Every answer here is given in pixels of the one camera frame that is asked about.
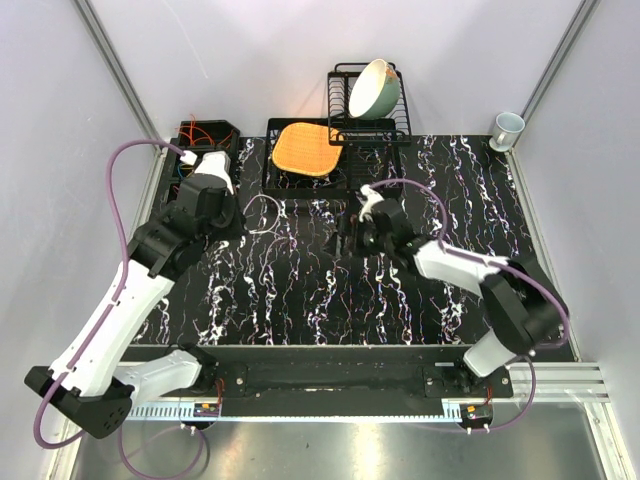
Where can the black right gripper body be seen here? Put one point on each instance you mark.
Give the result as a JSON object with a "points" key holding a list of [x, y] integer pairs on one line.
{"points": [[374, 240]]}

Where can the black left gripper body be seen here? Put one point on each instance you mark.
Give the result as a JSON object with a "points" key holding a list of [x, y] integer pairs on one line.
{"points": [[230, 224]]}

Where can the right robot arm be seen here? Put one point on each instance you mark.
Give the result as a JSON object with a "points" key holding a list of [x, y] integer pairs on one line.
{"points": [[523, 307]]}

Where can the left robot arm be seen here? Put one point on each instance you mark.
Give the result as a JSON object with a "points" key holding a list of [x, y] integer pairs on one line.
{"points": [[86, 384]]}

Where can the black low dish rack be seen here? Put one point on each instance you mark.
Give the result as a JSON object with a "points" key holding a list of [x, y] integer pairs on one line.
{"points": [[357, 166]]}

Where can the orange woven mat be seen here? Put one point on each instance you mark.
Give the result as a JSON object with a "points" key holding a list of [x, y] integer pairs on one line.
{"points": [[303, 148]]}

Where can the black tall dish rack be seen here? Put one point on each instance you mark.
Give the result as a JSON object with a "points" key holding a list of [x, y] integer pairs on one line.
{"points": [[394, 129]]}

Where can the green ceramic bowl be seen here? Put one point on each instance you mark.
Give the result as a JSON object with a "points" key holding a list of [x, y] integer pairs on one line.
{"points": [[376, 91]]}

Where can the white mug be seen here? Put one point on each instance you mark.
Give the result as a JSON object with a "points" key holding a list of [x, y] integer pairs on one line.
{"points": [[506, 130]]}

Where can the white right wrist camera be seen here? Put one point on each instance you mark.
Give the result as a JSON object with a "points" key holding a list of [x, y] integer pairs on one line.
{"points": [[371, 198]]}

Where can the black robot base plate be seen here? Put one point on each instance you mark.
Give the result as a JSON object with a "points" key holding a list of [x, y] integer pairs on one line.
{"points": [[338, 383]]}

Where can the aluminium frame rail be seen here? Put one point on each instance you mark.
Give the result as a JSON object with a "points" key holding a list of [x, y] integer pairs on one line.
{"points": [[559, 382]]}

